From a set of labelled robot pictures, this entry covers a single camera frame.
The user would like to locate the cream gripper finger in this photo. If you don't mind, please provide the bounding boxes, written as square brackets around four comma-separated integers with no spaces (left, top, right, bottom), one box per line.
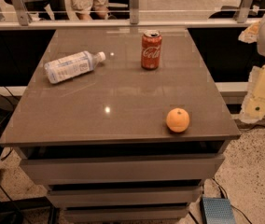
[238,21,260,44]
[240,64,265,122]

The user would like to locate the red coke can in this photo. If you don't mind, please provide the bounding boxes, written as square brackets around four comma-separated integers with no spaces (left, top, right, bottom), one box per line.
[141,30,162,70]

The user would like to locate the orange fruit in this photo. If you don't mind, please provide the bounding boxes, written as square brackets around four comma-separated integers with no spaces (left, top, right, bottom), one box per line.
[166,108,190,133]

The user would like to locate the top grey drawer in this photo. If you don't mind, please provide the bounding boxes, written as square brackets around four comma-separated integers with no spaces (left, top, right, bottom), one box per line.
[20,154,224,185]

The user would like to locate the grey drawer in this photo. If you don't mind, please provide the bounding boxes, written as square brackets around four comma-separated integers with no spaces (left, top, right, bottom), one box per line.
[48,186,202,207]
[20,154,224,185]
[64,206,188,223]

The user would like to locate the blue box on floor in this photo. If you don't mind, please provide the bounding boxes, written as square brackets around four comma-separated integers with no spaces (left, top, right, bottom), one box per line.
[200,197,236,224]

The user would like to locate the middle grey drawer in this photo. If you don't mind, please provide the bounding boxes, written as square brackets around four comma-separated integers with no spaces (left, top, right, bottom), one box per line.
[48,186,202,207]

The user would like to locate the bottom grey drawer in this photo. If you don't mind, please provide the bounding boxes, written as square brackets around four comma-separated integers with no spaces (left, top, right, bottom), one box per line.
[64,206,188,223]

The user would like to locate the person in beige shorts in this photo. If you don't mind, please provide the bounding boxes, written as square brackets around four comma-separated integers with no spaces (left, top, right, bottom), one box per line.
[70,0,109,21]

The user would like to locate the grey drawer cabinet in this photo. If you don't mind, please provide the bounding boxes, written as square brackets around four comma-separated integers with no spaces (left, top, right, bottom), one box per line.
[0,28,240,212]

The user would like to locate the clear plastic water bottle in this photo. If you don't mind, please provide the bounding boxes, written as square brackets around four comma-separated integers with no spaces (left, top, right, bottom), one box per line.
[44,51,105,84]

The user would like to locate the metal glass railing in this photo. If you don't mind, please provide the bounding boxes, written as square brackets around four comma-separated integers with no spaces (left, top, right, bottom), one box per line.
[0,0,265,27]

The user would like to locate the black floor cable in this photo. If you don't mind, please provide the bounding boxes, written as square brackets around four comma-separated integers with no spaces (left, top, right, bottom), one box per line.
[211,177,254,224]

